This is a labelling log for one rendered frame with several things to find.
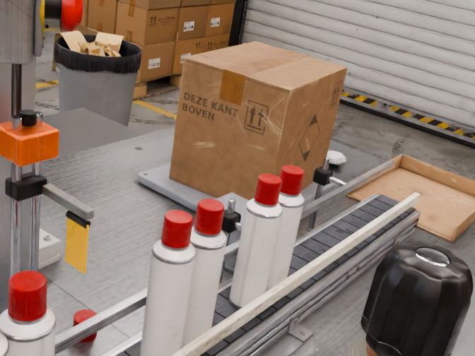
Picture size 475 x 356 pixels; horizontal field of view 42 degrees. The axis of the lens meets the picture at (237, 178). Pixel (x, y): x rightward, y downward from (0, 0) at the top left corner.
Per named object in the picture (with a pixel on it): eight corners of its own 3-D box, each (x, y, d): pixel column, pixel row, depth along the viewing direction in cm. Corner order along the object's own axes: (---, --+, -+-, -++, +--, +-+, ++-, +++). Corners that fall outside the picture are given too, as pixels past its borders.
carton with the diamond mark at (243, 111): (264, 218, 124) (290, 89, 113) (167, 179, 133) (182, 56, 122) (322, 176, 149) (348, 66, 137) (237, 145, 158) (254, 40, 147)
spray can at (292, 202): (271, 301, 93) (298, 180, 85) (244, 286, 96) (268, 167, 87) (290, 289, 97) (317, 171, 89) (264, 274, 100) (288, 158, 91)
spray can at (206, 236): (191, 358, 79) (213, 219, 71) (162, 337, 82) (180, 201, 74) (217, 340, 83) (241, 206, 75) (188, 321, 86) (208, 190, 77)
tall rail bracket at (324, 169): (330, 245, 122) (349, 169, 116) (300, 229, 126) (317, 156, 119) (338, 239, 125) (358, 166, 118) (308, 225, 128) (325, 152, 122)
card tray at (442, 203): (452, 242, 132) (457, 226, 130) (346, 196, 145) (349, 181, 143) (493, 204, 154) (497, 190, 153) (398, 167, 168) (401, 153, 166)
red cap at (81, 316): (96, 342, 86) (97, 323, 85) (71, 342, 86) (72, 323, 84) (97, 326, 89) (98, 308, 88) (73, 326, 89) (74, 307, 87)
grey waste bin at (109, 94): (90, 178, 318) (97, 61, 292) (35, 150, 338) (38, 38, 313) (146, 159, 351) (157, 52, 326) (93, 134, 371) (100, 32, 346)
